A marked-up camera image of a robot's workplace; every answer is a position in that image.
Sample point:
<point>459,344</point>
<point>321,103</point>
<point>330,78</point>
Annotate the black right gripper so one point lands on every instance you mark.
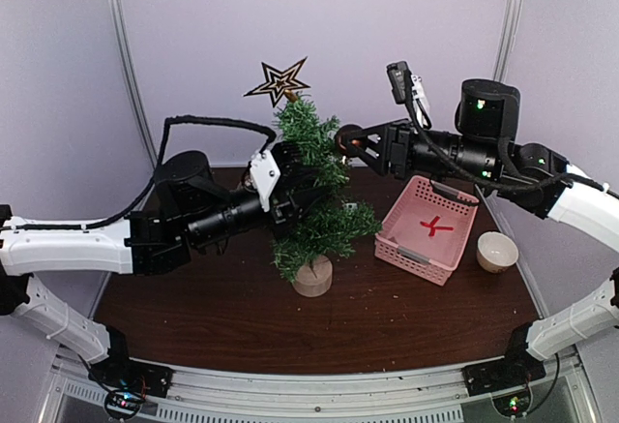
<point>397,138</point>

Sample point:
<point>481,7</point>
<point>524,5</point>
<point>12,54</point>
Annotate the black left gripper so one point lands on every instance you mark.
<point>287,209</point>

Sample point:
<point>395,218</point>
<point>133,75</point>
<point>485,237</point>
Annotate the red christmas ball ornament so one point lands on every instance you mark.
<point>345,142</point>

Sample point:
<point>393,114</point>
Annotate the gold star ornament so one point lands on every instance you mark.
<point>277,81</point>

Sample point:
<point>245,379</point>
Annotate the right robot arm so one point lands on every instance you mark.
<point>483,151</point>

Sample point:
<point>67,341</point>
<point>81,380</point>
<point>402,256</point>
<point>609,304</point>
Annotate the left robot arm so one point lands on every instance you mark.
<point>194,212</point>

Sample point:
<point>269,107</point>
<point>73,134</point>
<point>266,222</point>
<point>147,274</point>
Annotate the pink perforated plastic basket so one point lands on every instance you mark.
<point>403,243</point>

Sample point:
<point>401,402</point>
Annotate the red ribbon ornament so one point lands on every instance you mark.
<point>434,226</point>

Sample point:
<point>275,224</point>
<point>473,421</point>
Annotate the white ceramic bowl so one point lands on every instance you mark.
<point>496,252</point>

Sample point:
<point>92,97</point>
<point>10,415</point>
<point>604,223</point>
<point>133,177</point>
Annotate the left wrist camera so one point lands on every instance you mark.
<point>265,175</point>

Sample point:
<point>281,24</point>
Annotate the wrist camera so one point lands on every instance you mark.
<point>408,90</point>
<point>265,175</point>

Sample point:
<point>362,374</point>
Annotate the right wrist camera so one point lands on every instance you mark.
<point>408,90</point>

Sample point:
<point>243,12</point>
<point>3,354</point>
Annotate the aluminium front rail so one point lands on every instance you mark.
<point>436,394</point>

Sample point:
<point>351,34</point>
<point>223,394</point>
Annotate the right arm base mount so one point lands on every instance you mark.
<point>508,378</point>

